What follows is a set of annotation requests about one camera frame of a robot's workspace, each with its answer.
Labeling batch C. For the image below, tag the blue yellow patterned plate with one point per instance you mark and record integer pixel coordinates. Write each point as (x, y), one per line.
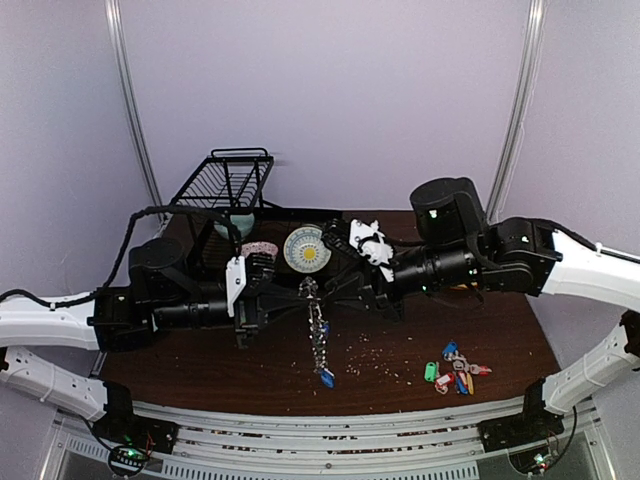
(304, 250)

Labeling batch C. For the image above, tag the yellow key tag in pile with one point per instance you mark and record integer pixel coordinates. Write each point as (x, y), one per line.
(469, 383)

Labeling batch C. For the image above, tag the blue key tag in pile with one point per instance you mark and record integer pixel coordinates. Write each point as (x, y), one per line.
(450, 350)

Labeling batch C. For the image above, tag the blue key tag on disc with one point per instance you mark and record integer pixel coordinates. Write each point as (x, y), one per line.
(327, 378)

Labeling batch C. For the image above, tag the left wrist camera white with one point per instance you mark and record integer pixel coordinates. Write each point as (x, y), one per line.
(235, 281)

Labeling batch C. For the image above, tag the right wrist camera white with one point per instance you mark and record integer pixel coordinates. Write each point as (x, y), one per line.
(361, 241)

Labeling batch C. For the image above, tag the pink patterned bowl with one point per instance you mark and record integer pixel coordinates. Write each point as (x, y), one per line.
(259, 247)

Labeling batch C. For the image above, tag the right circuit board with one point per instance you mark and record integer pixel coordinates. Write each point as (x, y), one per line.
(533, 461)

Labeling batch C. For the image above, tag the aluminium frame post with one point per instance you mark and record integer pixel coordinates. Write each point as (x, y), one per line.
(117, 37)
(524, 89)

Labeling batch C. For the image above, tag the black wire dish rack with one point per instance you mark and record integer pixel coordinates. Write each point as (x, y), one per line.
(231, 182)

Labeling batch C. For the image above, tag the circuit board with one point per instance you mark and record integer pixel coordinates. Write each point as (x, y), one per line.
(126, 461)
(533, 461)

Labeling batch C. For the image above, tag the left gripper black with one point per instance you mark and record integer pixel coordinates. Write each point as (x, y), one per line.
(252, 307)

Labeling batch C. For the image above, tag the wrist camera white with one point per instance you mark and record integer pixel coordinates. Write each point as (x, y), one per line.
(235, 281)
(361, 241)

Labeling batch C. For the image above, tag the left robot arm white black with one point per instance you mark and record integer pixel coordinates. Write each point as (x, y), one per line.
(164, 295)

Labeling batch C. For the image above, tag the red key tag in pile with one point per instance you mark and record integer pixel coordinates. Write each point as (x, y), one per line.
(442, 383)

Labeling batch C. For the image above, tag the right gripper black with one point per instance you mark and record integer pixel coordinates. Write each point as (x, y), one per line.
(376, 288)

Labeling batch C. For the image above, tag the black keyring disc with rings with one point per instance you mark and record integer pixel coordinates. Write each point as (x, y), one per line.
(318, 327)

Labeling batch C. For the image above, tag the red headed silver key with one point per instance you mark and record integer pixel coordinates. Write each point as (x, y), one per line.
(481, 370)

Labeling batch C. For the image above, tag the left aluminium frame post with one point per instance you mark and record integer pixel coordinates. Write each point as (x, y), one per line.
(117, 37)

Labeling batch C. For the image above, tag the teal ceramic bowl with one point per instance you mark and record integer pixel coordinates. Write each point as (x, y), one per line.
(243, 222)

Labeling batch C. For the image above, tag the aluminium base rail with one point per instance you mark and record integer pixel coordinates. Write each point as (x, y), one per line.
(435, 444)

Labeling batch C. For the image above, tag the green key tag in pile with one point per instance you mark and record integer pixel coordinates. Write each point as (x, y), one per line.
(431, 372)

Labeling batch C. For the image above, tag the right aluminium frame post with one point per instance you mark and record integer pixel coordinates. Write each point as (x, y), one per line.
(524, 89)

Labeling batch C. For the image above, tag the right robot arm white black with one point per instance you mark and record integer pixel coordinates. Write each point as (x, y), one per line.
(458, 246)

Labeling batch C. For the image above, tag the left circuit board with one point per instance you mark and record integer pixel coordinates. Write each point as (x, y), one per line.
(126, 461)

